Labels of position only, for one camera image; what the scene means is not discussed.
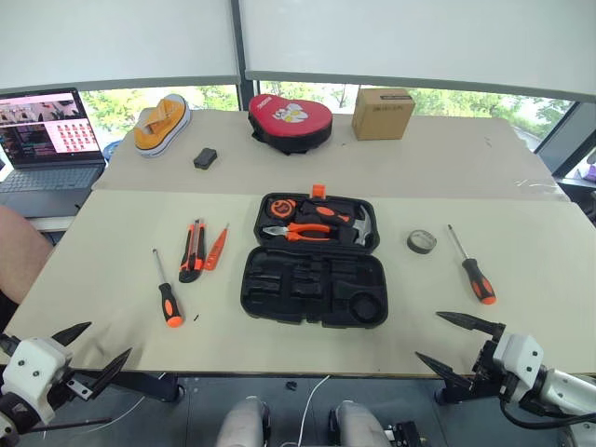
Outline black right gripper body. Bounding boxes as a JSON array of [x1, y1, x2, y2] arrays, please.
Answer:
[[470, 338, 513, 400]]

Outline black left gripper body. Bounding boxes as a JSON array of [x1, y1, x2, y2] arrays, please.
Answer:
[[44, 367, 94, 413]]

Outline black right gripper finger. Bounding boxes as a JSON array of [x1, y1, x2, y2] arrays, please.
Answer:
[[436, 310, 507, 339], [414, 351, 474, 390]]

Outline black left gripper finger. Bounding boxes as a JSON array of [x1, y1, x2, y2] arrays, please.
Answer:
[[50, 321, 92, 346], [90, 347, 133, 400]]

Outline screwdriver orange black handle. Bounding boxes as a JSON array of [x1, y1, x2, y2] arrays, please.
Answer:
[[447, 223, 497, 306], [151, 248, 185, 330]]

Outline orange black utility knife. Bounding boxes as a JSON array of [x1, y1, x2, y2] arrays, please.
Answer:
[[178, 218, 207, 284]]

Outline orange voltage tester pen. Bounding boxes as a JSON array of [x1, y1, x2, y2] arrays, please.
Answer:
[[203, 222, 231, 272]]

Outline black tool case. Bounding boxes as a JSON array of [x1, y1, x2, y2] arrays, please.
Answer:
[[239, 183, 390, 330]]

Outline black floor device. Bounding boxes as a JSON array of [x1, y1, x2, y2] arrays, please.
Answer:
[[384, 420, 425, 447]]

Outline bystander bare limb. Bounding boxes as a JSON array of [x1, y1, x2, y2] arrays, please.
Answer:
[[0, 204, 53, 304]]

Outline black electrical tape roll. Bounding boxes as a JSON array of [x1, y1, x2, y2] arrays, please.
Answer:
[[406, 228, 438, 255]]

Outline grey laptop pink screen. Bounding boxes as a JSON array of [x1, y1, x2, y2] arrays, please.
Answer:
[[0, 87, 107, 218]]

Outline yellow shoe shaped case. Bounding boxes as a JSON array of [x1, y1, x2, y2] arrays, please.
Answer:
[[133, 93, 192, 159]]

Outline small black box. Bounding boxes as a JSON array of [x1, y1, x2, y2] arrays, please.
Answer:
[[193, 147, 219, 169]]

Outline brown cardboard box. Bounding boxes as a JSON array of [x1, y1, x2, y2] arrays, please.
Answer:
[[351, 88, 416, 142]]

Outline orange black tape measure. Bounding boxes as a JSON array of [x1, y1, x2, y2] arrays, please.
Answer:
[[268, 197, 298, 219]]

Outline red heart shaped bag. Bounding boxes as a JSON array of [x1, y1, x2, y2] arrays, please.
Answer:
[[247, 93, 334, 156]]

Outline wide white roller blind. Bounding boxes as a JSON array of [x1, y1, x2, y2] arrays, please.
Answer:
[[239, 0, 596, 97]]

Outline narrow white roller blind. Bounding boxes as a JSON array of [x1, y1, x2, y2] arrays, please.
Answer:
[[0, 0, 241, 92]]

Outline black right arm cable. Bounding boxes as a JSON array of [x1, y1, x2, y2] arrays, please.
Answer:
[[500, 399, 596, 428]]

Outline white floor cable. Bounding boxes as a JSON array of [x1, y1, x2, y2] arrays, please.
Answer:
[[283, 374, 332, 447]]

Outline hammer orange black handle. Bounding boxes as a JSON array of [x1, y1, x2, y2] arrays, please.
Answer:
[[306, 202, 373, 247]]

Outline orange handled pliers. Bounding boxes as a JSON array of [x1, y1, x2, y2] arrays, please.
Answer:
[[262, 222, 332, 243]]

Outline dark window frame post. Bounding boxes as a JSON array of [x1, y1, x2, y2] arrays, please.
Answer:
[[230, 0, 262, 112]]

